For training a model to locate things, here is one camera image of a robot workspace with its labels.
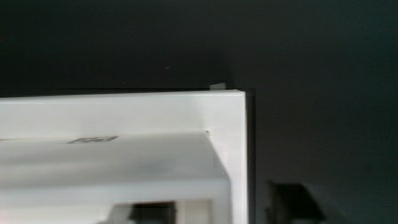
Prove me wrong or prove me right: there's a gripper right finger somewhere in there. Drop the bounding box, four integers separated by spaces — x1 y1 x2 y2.
267 182 327 224

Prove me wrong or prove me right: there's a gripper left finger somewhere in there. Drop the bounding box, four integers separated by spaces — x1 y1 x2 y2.
128 201 176 224

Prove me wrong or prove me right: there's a white drawer cabinet box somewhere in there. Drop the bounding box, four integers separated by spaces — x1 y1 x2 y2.
0 90 249 224

